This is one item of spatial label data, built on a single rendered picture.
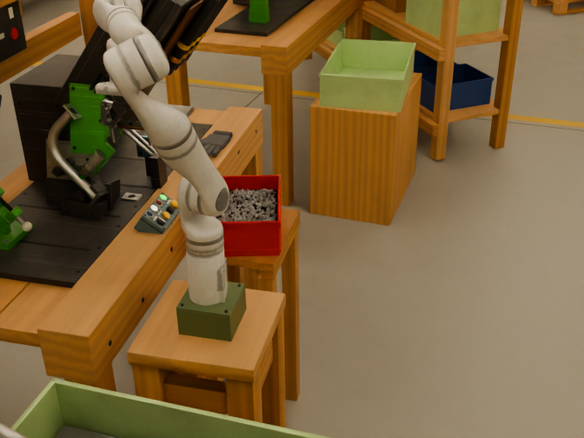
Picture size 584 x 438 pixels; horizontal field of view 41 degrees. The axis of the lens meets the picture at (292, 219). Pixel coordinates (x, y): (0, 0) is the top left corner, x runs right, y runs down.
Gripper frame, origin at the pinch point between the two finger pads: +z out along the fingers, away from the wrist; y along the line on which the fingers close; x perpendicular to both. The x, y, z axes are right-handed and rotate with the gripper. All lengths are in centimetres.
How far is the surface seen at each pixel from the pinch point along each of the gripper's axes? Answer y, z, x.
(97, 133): 30, 16, -37
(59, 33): 74, 6, -98
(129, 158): 37, 40, -68
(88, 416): -6, 42, 49
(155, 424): -22, 40, 49
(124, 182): 31, 40, -51
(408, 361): -63, 130, -91
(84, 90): 34, 5, -40
